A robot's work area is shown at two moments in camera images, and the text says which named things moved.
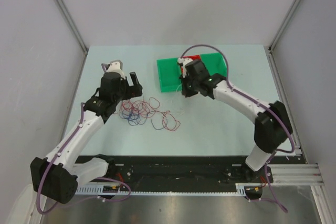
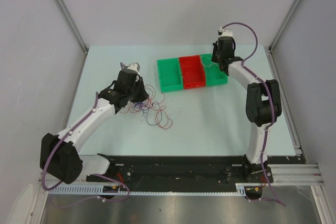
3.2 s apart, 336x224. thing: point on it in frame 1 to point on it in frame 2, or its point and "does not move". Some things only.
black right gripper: (185, 92) to (215, 48)
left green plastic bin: (169, 74) does not move
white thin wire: (180, 112) to (208, 58)
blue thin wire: (134, 118) to (145, 109)
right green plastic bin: (214, 63) does not move
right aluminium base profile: (294, 174) does not move
